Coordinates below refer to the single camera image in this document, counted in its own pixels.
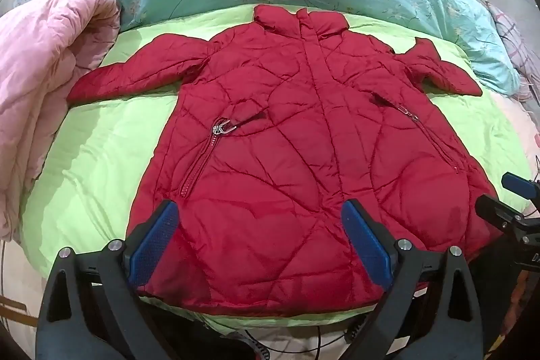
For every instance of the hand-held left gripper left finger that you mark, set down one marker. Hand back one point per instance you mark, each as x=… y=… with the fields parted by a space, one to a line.
x=154 y=242

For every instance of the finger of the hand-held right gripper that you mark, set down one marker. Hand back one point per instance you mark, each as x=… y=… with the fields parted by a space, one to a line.
x=521 y=185
x=498 y=210

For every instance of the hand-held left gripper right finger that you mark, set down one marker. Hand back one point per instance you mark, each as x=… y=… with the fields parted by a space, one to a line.
x=367 y=242

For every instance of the red puffer jacket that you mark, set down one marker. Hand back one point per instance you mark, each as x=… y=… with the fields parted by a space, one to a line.
x=295 y=157

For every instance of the light green bed sheet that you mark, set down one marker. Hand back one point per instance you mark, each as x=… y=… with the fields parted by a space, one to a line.
x=101 y=157

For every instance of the pink plaid cloth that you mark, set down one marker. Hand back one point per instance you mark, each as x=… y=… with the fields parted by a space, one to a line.
x=517 y=35

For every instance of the pink quilt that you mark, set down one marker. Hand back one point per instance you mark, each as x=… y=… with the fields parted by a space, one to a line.
x=38 y=81

